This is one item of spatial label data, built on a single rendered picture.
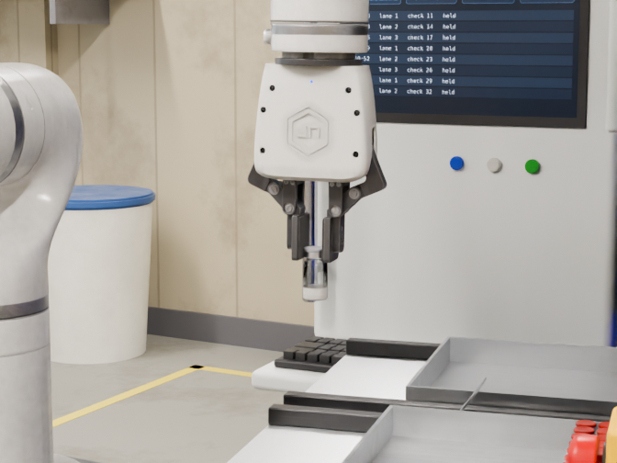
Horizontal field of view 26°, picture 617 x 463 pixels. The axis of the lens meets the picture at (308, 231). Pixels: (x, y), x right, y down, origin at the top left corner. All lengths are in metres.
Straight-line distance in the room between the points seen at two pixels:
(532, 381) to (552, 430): 0.27
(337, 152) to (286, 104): 0.06
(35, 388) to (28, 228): 0.16
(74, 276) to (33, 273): 4.01
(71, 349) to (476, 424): 4.06
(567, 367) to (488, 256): 0.39
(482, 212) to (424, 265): 0.13
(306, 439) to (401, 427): 0.10
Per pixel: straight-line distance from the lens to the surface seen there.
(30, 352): 1.32
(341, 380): 1.69
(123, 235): 5.31
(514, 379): 1.71
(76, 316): 5.36
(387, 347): 1.81
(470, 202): 2.10
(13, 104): 1.28
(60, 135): 1.34
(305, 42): 1.12
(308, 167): 1.14
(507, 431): 1.44
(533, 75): 2.06
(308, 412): 1.49
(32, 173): 1.33
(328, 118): 1.13
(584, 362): 1.76
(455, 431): 1.45
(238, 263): 5.59
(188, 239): 5.71
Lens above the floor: 1.32
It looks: 9 degrees down
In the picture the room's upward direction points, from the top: straight up
